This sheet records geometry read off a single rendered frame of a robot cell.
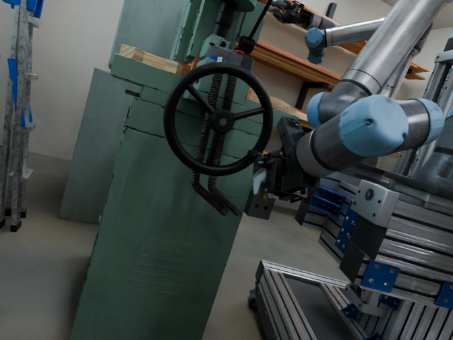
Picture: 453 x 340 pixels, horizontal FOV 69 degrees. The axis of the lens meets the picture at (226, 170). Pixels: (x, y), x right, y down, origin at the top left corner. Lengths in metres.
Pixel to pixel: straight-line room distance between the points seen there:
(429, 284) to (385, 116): 0.72
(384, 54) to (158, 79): 0.60
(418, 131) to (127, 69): 0.75
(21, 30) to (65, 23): 1.72
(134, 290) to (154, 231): 0.21
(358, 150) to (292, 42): 3.54
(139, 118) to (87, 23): 2.51
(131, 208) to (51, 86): 2.51
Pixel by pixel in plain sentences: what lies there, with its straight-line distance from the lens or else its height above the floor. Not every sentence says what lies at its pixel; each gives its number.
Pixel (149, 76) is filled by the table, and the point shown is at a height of 0.87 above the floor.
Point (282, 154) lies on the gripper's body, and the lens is 0.60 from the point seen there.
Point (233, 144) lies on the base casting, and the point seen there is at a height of 0.75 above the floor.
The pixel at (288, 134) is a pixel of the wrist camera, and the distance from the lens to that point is 0.61.
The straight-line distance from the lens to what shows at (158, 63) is 1.15.
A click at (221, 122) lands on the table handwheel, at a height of 0.81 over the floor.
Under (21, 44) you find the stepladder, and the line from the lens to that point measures 1.76.
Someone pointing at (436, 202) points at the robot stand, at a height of 0.78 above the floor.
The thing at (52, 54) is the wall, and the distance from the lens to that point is 3.45.
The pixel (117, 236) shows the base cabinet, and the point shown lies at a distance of 1.08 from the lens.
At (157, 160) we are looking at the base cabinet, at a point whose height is 0.64.
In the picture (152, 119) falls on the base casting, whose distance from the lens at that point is 1.00.
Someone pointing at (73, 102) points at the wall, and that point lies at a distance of 3.43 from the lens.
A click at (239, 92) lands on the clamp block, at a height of 0.90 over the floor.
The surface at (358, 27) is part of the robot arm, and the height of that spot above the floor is 1.33.
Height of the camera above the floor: 0.82
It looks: 8 degrees down
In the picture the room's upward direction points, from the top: 18 degrees clockwise
